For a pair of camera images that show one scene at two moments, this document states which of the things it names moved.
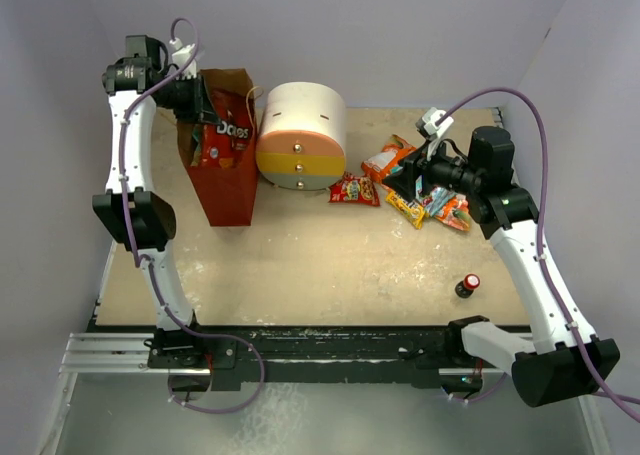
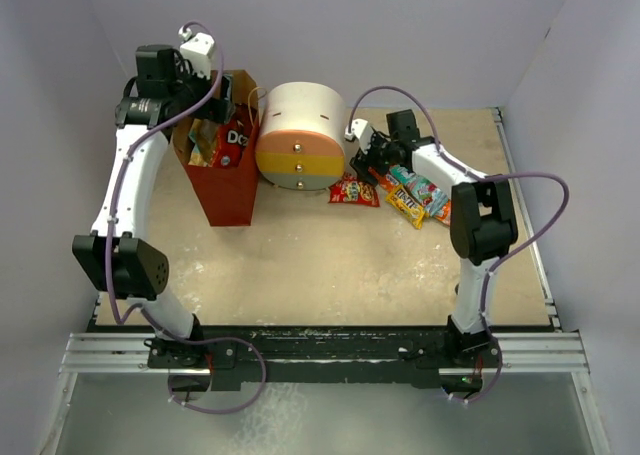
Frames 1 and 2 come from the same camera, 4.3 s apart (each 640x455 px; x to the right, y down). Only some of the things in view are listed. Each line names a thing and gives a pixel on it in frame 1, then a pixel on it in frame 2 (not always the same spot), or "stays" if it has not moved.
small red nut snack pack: [351, 189] stays
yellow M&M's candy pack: [413, 213] stays
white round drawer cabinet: [302, 141] stays
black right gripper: [404, 180] -> [361, 165]
